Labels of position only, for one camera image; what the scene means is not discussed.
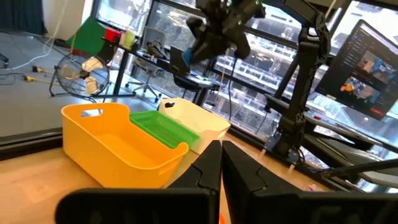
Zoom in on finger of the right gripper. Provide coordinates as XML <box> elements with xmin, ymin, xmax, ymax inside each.
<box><xmin>231</xmin><ymin>30</ymin><xmax>252</xmax><ymax>60</ymax></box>
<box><xmin>182</xmin><ymin>17</ymin><xmax>227</xmax><ymax>65</ymax></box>

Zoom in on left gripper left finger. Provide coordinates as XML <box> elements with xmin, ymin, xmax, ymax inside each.
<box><xmin>55</xmin><ymin>139</ymin><xmax>223</xmax><ymax>224</ymax></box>

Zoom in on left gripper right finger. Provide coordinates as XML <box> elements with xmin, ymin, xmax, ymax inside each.
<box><xmin>222</xmin><ymin>140</ymin><xmax>398</xmax><ymax>224</ymax></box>

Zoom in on grey office chair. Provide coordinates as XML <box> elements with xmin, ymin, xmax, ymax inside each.
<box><xmin>125</xmin><ymin>26</ymin><xmax>163</xmax><ymax>103</ymax></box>

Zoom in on green plastic basket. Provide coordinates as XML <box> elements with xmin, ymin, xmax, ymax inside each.
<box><xmin>129</xmin><ymin>110</ymin><xmax>201</xmax><ymax>149</ymax></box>

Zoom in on white plastic bin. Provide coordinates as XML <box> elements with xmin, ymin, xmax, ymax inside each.
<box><xmin>157</xmin><ymin>98</ymin><xmax>231</xmax><ymax>155</ymax></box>

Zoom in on yellow-green cup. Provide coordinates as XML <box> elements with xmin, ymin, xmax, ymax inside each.
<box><xmin>122</xmin><ymin>29</ymin><xmax>137</xmax><ymax>50</ymax></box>

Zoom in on black desk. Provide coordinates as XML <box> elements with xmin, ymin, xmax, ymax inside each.
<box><xmin>93</xmin><ymin>36</ymin><xmax>218</xmax><ymax>106</ymax></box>

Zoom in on yellow plastic bin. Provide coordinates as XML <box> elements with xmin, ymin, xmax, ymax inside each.
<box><xmin>60</xmin><ymin>101</ymin><xmax>190</xmax><ymax>189</ymax></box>

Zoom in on red box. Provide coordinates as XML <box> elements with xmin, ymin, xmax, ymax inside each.
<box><xmin>104</xmin><ymin>27</ymin><xmax>123</xmax><ymax>44</ymax></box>

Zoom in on black support rod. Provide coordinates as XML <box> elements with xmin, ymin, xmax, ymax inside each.
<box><xmin>320</xmin><ymin>157</ymin><xmax>398</xmax><ymax>180</ymax></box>

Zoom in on computer monitor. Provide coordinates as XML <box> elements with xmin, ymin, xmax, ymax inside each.
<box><xmin>314</xmin><ymin>19</ymin><xmax>398</xmax><ymax>121</ymax></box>

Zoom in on green board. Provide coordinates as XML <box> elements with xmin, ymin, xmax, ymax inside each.
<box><xmin>65</xmin><ymin>16</ymin><xmax>107</xmax><ymax>57</ymax></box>

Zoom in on black floor fan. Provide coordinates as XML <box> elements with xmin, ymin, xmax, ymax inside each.
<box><xmin>49</xmin><ymin>52</ymin><xmax>112</xmax><ymax>103</ymax></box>

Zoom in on dark blue curtain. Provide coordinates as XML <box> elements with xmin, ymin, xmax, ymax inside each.
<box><xmin>0</xmin><ymin>0</ymin><xmax>47</xmax><ymax>35</ymax></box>

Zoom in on black hanging cable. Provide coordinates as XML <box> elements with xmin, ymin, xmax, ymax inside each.
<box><xmin>228</xmin><ymin>51</ymin><xmax>239</xmax><ymax>122</ymax></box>

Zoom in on white floor cable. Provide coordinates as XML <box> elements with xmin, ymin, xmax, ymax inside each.
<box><xmin>6</xmin><ymin>0</ymin><xmax>70</xmax><ymax>71</ymax></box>

